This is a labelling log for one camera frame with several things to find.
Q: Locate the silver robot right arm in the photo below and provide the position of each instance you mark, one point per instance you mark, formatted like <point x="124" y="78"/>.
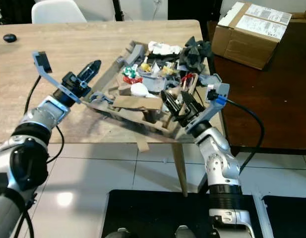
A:
<point x="222" y="158"/>

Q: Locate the green white wrapper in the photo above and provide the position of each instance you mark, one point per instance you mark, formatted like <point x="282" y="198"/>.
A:
<point x="129" y="72"/>

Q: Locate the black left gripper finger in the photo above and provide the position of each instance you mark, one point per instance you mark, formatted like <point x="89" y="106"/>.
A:
<point x="90" y="68"/>
<point x="94" y="75"/>

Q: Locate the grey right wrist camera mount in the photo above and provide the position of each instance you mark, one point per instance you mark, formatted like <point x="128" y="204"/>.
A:
<point x="210" y="111"/>

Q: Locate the dark brown table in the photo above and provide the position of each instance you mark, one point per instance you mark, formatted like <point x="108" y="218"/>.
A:
<point x="286" y="99"/>

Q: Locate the black crumpled plastic piece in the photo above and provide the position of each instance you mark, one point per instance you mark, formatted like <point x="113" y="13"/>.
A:
<point x="195" y="53"/>

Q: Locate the yellow wrapper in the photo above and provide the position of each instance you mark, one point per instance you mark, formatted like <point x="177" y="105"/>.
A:
<point x="167" y="69"/>
<point x="145" y="65"/>

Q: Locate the white plastic chair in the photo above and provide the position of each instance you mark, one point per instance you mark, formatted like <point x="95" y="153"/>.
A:
<point x="58" y="12"/>

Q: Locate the robot right leg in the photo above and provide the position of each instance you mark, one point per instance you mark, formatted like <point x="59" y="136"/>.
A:
<point x="185" y="232"/>

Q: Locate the flat brown cardboard flap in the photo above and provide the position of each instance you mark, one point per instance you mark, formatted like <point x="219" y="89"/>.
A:
<point x="198" y="89"/>

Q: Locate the black office chair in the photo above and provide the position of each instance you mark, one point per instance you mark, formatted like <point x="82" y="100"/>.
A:
<point x="6" y="10"/>

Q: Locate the cardboard box with white labels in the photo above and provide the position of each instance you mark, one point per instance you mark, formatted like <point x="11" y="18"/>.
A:
<point x="242" y="47"/>

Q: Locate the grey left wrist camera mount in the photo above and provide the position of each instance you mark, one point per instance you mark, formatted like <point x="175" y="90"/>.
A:
<point x="47" y="78"/>

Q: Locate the black metal stand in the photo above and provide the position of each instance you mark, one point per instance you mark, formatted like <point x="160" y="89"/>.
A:
<point x="119" y="10"/>
<point x="215" y="7"/>

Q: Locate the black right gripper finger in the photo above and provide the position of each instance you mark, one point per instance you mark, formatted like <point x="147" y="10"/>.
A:
<point x="191" y="104"/>
<point x="173" y="106"/>

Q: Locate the red wrapper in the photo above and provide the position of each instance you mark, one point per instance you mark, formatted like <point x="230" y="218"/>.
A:
<point x="133" y="80"/>

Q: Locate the black floor mat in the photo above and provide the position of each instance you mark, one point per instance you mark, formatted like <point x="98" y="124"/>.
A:
<point x="289" y="220"/>
<point x="152" y="213"/>

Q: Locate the black flat panel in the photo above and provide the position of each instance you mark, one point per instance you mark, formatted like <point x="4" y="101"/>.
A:
<point x="187" y="9"/>

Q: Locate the brown cardboard strip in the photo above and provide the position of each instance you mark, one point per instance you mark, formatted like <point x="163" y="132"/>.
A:
<point x="142" y="145"/>

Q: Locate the black computer mouse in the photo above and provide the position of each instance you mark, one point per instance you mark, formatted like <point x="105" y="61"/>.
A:
<point x="10" y="38"/>

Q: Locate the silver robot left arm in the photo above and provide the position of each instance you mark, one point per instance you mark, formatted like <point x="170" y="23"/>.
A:
<point x="24" y="119"/>

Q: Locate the white tissue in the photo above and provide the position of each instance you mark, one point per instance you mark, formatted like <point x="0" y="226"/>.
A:
<point x="140" y="90"/>

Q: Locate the grey plastic part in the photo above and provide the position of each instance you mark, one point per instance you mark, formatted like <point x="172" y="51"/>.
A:
<point x="210" y="79"/>
<point x="101" y="97"/>
<point x="135" y="52"/>
<point x="156" y="82"/>

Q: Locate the brown moulded cardboard tray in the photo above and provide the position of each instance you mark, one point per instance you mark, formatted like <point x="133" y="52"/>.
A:
<point x="148" y="124"/>

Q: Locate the white torn paper wad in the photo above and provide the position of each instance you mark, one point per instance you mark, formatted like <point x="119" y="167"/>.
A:
<point x="160" y="48"/>

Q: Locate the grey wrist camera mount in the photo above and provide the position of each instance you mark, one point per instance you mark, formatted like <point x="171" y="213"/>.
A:
<point x="47" y="78"/>
<point x="210" y="111"/>

